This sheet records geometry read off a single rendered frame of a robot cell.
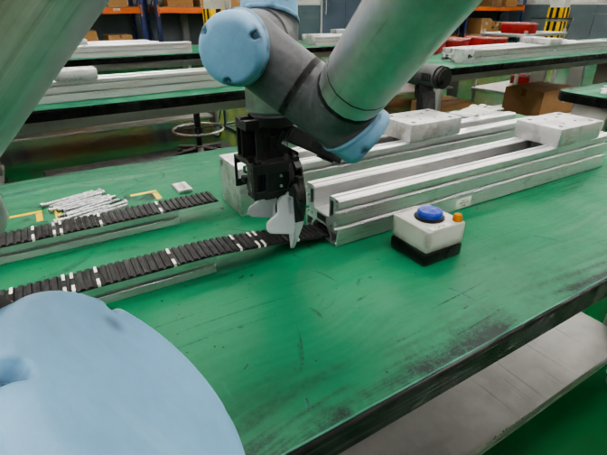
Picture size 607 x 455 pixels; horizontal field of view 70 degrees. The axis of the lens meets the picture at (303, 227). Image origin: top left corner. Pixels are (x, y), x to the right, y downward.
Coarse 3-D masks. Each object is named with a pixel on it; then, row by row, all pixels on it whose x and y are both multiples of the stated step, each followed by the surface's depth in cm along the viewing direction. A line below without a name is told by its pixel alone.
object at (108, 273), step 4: (108, 264) 61; (112, 264) 62; (100, 268) 60; (104, 268) 60; (108, 268) 61; (112, 268) 60; (100, 272) 60; (104, 272) 59; (108, 272) 60; (112, 272) 59; (116, 272) 60; (104, 276) 58; (108, 276) 59; (112, 276) 58; (116, 276) 58; (104, 280) 58; (108, 280) 58; (112, 280) 58; (116, 280) 58; (104, 284) 57; (108, 284) 57
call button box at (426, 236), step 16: (416, 208) 72; (400, 224) 69; (416, 224) 67; (432, 224) 67; (448, 224) 67; (464, 224) 68; (400, 240) 70; (416, 240) 67; (432, 240) 65; (448, 240) 67; (416, 256) 68; (432, 256) 67; (448, 256) 69
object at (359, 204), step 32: (416, 160) 86; (448, 160) 89; (480, 160) 86; (512, 160) 88; (544, 160) 94; (576, 160) 103; (320, 192) 75; (352, 192) 72; (384, 192) 73; (416, 192) 77; (448, 192) 82; (480, 192) 87; (512, 192) 93; (352, 224) 74; (384, 224) 76
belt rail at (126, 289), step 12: (192, 264) 63; (204, 264) 64; (144, 276) 60; (156, 276) 61; (168, 276) 63; (180, 276) 63; (192, 276) 64; (96, 288) 57; (108, 288) 58; (120, 288) 59; (132, 288) 60; (144, 288) 61; (156, 288) 62; (108, 300) 59
